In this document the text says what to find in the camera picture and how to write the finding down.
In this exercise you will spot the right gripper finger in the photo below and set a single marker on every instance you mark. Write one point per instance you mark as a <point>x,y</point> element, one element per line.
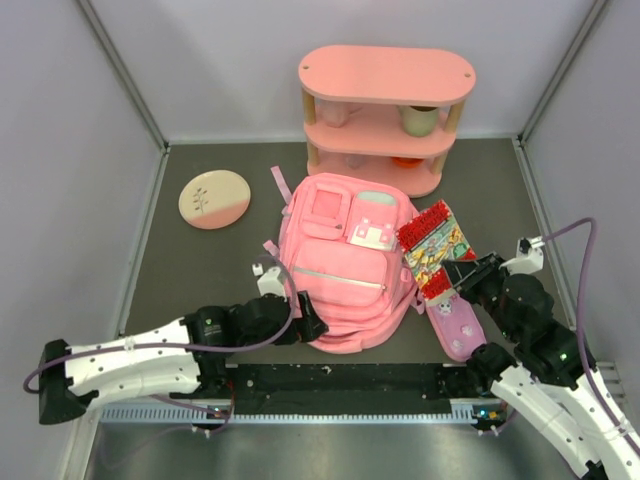
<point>467,269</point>
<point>464,286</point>

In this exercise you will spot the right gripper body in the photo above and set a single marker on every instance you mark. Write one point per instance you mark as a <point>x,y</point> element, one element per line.
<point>486,292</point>

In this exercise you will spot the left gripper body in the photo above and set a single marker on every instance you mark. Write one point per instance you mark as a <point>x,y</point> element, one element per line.
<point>255,338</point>

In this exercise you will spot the red comic book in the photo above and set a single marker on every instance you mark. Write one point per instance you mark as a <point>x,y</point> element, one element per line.
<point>430,238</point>

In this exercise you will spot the purple pencil case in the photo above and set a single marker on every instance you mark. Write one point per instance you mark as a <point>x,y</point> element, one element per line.
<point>457,328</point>

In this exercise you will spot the pink student backpack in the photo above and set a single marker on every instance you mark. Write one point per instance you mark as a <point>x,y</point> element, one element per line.
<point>338,241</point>

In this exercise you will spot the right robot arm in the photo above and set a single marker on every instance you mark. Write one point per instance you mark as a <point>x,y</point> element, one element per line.
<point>548,378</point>

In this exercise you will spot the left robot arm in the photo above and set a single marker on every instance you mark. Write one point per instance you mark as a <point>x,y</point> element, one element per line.
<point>182,360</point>

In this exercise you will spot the orange bowl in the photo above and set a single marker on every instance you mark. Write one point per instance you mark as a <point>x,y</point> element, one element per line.
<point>407,163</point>

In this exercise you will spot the pink and cream plate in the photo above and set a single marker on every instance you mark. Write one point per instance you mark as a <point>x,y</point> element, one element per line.
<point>214,199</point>

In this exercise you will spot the green cup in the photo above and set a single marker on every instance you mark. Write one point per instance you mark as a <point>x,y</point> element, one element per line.
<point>418,121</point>

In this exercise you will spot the pink three-tier shelf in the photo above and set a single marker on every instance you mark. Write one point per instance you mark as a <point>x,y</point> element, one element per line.
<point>381,79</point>

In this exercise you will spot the pink mug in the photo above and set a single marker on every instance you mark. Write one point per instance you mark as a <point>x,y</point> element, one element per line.
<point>336,114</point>

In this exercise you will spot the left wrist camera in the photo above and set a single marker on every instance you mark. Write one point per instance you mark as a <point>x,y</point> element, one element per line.
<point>269,281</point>

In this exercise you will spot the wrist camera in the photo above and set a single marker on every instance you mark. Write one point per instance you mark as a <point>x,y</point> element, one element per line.
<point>269,281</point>
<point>529,257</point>

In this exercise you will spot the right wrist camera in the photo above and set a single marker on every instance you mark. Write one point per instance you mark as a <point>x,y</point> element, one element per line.
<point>529,257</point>

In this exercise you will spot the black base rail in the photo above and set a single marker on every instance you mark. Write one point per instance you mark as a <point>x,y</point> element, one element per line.
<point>346,389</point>

